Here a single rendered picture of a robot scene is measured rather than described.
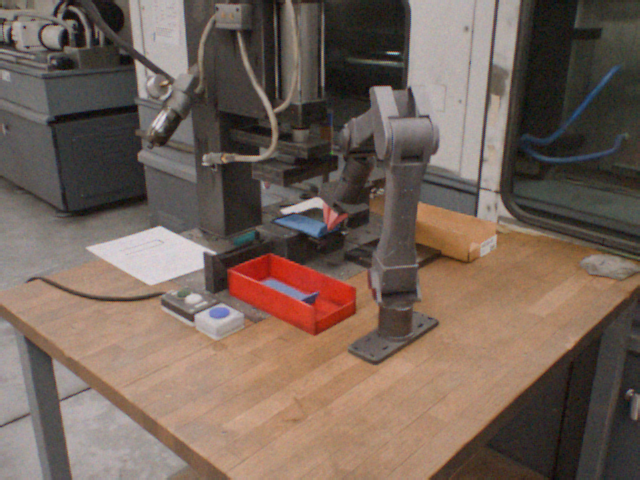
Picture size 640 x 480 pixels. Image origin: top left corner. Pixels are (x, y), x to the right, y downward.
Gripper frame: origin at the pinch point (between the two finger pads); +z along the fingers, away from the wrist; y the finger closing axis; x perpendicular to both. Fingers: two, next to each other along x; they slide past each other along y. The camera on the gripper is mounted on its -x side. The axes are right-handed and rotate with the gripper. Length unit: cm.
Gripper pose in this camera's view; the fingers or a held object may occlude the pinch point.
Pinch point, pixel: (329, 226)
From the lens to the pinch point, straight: 145.4
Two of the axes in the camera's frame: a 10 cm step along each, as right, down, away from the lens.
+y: -6.4, -6.5, 4.1
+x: -6.8, 2.4, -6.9
